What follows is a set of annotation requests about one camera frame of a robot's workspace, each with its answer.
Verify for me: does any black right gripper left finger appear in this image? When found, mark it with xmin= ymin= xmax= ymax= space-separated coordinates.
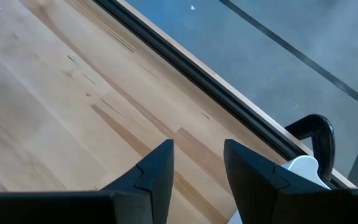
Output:
xmin=101 ymin=139 xmax=175 ymax=224

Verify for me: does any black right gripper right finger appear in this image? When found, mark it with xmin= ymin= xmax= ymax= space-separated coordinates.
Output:
xmin=223 ymin=139 xmax=331 ymax=224

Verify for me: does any white plastic bin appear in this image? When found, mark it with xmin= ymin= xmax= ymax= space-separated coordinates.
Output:
xmin=227 ymin=154 xmax=332 ymax=224

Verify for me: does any black table clamp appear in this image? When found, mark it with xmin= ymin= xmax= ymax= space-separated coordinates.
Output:
xmin=284 ymin=114 xmax=336 ymax=183

